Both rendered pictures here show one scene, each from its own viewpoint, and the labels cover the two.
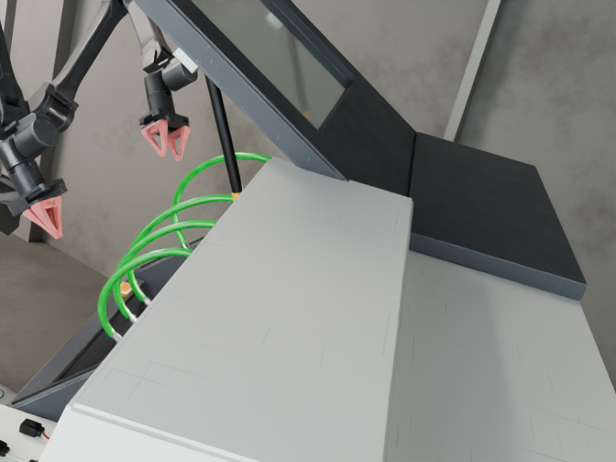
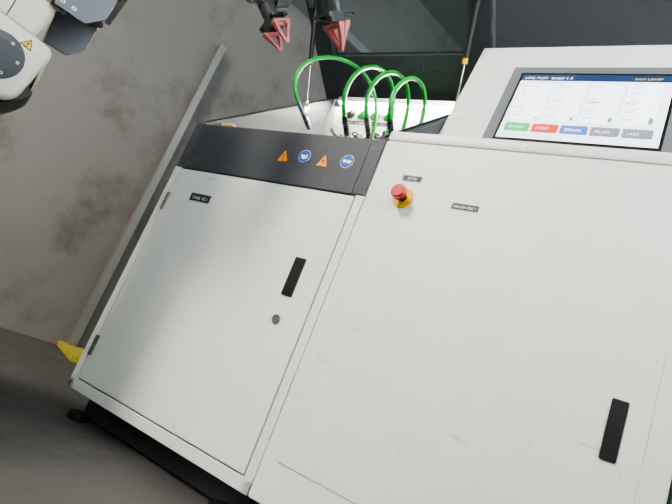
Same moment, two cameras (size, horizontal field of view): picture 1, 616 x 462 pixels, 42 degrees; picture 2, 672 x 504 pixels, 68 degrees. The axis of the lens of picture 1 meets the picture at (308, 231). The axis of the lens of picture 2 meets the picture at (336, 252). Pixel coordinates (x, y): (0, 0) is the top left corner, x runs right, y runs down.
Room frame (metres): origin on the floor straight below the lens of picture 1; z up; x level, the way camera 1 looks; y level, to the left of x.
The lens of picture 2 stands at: (0.62, 1.45, 0.36)
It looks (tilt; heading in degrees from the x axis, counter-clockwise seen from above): 13 degrees up; 299
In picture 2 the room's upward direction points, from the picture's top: 22 degrees clockwise
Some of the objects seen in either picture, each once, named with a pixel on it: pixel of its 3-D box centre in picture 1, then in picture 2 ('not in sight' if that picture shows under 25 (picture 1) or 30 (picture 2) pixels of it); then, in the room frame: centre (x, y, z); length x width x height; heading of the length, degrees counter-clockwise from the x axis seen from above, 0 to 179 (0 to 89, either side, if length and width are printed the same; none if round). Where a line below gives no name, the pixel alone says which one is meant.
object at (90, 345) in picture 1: (82, 362); (273, 158); (1.52, 0.40, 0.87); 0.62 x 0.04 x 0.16; 177
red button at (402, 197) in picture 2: not in sight; (400, 194); (1.07, 0.47, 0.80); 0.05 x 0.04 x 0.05; 177
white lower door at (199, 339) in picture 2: not in sight; (206, 293); (1.52, 0.42, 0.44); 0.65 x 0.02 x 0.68; 177
